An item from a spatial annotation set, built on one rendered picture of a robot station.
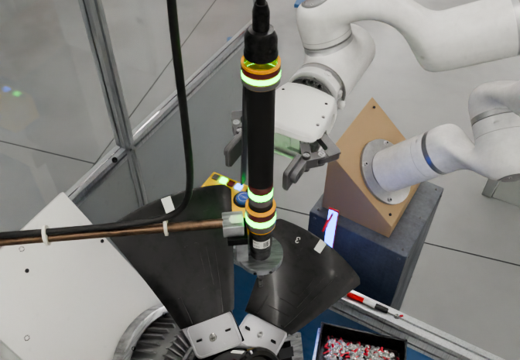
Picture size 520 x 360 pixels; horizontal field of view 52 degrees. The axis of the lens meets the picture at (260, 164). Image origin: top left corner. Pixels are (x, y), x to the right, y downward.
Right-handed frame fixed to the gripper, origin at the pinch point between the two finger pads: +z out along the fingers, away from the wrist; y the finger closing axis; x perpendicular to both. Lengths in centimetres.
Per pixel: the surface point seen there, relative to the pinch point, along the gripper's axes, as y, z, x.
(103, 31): 70, -44, -25
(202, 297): 9.2, 4.3, -34.1
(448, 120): -4, -228, -165
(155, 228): 12.0, 8.9, -10.7
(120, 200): 70, -34, -82
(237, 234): 1.8, 3.2, -12.2
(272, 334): -2.2, -1.2, -46.6
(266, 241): -1.6, 1.0, -14.5
